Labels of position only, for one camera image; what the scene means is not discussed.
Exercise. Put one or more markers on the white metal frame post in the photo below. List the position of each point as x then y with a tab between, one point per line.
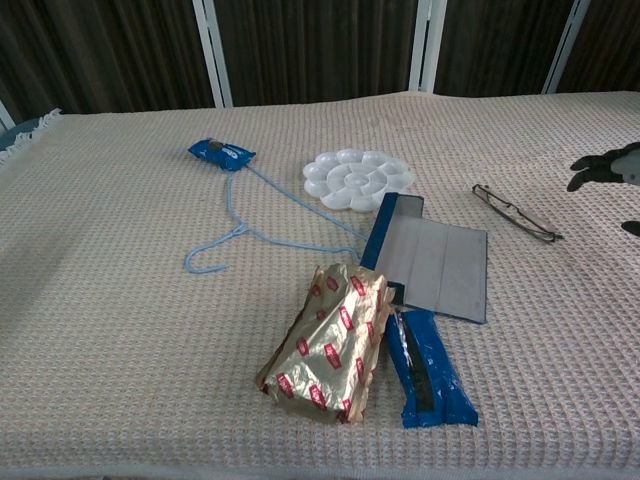
212	55
5	117
565	45
425	50

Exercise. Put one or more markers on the gold red snack bag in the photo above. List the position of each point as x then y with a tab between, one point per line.
325	345

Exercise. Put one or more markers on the beige waffle tablecloth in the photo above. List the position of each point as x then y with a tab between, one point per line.
125	300

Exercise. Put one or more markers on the right robot hand grey black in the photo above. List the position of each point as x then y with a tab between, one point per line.
600	164

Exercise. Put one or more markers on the dark brown pleated curtain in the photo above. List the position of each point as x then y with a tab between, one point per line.
325	50

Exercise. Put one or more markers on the thin-framed eyeglasses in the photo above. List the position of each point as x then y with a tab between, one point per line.
550	236

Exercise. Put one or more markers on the blue cookie packet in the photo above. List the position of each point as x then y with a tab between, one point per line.
222	154

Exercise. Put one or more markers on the white flower paint palette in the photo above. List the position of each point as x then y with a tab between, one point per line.
357	177

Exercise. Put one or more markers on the long blue snack packet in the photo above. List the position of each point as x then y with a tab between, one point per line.
440	380

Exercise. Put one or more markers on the grey folder with eyeglasses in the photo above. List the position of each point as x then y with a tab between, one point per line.
440	260

